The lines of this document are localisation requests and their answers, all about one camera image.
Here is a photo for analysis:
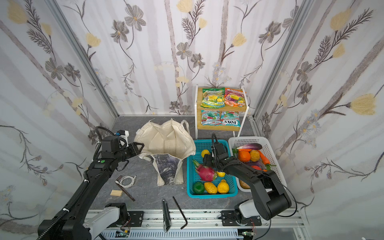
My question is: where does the small yellow lemon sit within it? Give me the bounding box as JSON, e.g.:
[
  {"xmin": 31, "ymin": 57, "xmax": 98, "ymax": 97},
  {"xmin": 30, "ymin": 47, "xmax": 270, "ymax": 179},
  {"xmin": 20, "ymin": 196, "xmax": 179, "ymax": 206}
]
[{"xmin": 201, "ymin": 150, "xmax": 212, "ymax": 159}]

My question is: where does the pink dragon fruit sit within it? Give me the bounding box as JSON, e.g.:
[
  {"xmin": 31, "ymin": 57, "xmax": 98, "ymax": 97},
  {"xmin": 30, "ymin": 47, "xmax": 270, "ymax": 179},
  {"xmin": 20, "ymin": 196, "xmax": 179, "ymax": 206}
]
[{"xmin": 193, "ymin": 160, "xmax": 218, "ymax": 182}]

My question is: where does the beige canvas tote bag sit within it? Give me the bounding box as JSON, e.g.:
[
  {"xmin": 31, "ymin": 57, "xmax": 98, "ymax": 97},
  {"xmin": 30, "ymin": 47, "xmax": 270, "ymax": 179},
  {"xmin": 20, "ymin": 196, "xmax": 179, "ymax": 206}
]
[{"xmin": 135, "ymin": 119, "xmax": 196, "ymax": 187}]

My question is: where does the green candy bag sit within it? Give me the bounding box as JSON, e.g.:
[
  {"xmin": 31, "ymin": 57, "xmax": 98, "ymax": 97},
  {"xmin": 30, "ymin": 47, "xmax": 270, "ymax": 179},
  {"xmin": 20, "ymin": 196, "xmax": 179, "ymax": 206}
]
[{"xmin": 201, "ymin": 88, "xmax": 225, "ymax": 109}]

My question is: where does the orange Fox's fruits candy bag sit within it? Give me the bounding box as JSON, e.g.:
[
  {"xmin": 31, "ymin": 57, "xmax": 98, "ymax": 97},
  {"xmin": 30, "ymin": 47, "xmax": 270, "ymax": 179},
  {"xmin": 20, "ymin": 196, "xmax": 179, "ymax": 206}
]
[{"xmin": 224, "ymin": 88, "xmax": 246, "ymax": 108}]

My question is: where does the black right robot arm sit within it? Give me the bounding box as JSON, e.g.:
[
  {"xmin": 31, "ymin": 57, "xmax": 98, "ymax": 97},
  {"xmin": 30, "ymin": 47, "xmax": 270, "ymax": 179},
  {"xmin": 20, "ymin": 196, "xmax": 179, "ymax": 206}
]
[{"xmin": 208, "ymin": 133, "xmax": 292, "ymax": 220}]

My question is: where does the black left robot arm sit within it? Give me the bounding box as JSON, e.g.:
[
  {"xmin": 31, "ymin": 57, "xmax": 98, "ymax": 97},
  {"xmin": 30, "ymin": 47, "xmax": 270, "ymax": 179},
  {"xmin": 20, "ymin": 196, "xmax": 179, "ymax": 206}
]
[{"xmin": 38, "ymin": 126, "xmax": 145, "ymax": 240}]

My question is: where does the teal Fox's candy bag right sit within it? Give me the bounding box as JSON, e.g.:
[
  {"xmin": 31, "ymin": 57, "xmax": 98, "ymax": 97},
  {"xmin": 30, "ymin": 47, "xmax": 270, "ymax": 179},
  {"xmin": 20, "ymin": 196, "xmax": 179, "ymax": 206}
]
[{"xmin": 221, "ymin": 111, "xmax": 241, "ymax": 127}]

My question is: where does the teal candy bag left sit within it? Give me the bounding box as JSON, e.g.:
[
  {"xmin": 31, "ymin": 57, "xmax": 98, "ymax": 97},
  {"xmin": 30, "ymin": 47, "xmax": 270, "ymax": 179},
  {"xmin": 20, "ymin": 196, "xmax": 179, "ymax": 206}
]
[{"xmin": 201, "ymin": 110, "xmax": 221, "ymax": 126}]

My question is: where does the yellow pear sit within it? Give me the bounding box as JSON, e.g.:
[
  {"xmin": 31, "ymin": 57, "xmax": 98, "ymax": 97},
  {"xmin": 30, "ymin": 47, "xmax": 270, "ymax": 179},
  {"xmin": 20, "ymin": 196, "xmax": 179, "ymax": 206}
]
[{"xmin": 216, "ymin": 172, "xmax": 226, "ymax": 178}]

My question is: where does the white plastic basket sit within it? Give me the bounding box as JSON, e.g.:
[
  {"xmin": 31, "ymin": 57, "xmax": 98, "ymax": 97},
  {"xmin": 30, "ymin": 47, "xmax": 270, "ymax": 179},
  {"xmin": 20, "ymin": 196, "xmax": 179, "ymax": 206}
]
[{"xmin": 226, "ymin": 136, "xmax": 287, "ymax": 194}]

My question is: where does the orange persimmon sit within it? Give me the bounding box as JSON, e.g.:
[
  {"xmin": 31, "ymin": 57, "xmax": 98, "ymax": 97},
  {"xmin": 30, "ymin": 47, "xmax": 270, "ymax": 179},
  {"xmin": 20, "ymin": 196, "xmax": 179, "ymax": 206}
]
[{"xmin": 238, "ymin": 150, "xmax": 251, "ymax": 163}]

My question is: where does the teal plastic basket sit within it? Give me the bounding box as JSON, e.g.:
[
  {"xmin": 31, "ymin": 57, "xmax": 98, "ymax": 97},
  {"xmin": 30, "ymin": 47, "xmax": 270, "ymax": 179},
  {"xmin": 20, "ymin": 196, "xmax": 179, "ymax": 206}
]
[{"xmin": 187, "ymin": 140, "xmax": 238, "ymax": 199}]

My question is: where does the large yellow citron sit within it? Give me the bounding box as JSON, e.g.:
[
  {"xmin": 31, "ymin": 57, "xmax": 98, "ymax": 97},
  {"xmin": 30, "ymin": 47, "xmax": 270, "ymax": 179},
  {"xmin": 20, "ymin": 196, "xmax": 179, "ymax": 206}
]
[{"xmin": 217, "ymin": 180, "xmax": 230, "ymax": 194}]

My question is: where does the yellow bumpy mango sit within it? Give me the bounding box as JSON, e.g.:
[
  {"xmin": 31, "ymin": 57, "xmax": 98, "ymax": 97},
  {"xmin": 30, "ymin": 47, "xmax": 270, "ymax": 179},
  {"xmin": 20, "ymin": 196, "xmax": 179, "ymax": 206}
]
[{"xmin": 204, "ymin": 182, "xmax": 218, "ymax": 195}]

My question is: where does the yellow bell pepper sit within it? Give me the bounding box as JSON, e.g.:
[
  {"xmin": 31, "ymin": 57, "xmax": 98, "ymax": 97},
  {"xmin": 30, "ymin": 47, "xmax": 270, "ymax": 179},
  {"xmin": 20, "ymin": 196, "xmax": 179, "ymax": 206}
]
[{"xmin": 250, "ymin": 150, "xmax": 261, "ymax": 162}]

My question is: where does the white wooden two-tier shelf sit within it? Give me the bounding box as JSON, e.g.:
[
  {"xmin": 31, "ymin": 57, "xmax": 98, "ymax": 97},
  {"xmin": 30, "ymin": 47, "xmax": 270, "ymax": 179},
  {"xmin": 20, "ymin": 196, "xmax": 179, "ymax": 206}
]
[{"xmin": 194, "ymin": 85, "xmax": 250, "ymax": 140}]

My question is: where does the brown potato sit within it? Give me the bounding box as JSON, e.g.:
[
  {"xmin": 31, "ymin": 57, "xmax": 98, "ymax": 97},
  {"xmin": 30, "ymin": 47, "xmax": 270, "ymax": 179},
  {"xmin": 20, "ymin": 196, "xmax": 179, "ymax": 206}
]
[{"xmin": 239, "ymin": 180, "xmax": 250, "ymax": 190}]

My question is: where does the green round fruit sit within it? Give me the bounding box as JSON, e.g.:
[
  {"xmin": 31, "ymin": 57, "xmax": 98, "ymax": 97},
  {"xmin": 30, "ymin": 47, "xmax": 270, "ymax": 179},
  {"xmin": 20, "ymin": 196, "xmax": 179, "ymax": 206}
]
[{"xmin": 193, "ymin": 182, "xmax": 205, "ymax": 195}]

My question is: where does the red tomato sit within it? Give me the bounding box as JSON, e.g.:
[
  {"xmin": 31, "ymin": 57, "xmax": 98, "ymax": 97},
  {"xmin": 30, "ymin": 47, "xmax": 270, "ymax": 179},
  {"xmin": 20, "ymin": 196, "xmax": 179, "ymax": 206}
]
[{"xmin": 251, "ymin": 166, "xmax": 263, "ymax": 171}]

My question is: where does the dark purple eggplant lower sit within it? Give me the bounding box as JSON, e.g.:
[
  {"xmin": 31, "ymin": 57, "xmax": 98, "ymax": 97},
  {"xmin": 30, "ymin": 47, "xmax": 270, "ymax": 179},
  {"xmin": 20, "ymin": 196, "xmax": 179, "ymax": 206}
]
[{"xmin": 246, "ymin": 161, "xmax": 264, "ymax": 168}]

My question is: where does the orange carrot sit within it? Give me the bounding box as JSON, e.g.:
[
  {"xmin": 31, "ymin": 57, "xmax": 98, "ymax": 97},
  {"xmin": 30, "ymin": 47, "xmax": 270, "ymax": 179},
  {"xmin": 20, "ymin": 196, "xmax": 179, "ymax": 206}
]
[{"xmin": 258, "ymin": 150, "xmax": 271, "ymax": 166}]

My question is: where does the dark thin stick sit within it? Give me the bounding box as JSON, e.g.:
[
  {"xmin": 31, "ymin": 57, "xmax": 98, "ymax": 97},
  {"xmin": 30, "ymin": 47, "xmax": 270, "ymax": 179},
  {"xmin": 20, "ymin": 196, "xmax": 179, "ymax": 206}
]
[{"xmin": 116, "ymin": 181, "xmax": 136, "ymax": 202}]

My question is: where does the small wooden block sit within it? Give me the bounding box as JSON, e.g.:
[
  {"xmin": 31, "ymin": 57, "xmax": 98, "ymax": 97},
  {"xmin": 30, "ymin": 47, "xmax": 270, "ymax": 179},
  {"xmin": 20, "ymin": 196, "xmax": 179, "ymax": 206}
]
[{"xmin": 110, "ymin": 190, "xmax": 123, "ymax": 197}]

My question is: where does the black hex key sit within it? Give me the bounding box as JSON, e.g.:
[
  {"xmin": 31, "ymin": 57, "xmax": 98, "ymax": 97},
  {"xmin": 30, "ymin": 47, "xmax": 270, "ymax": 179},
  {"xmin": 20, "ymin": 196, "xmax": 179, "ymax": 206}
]
[{"xmin": 172, "ymin": 196, "xmax": 188, "ymax": 230}]

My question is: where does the black cylindrical tool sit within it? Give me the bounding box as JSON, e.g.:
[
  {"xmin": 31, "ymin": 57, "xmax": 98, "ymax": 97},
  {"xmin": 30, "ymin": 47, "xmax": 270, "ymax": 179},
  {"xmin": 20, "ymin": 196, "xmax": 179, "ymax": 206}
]
[{"xmin": 162, "ymin": 199, "xmax": 171, "ymax": 232}]

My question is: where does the white coiled cable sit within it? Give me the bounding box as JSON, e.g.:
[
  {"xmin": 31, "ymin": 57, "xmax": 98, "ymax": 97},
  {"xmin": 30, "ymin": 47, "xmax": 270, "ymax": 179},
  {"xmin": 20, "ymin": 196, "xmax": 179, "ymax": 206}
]
[{"xmin": 115, "ymin": 175, "xmax": 137, "ymax": 189}]

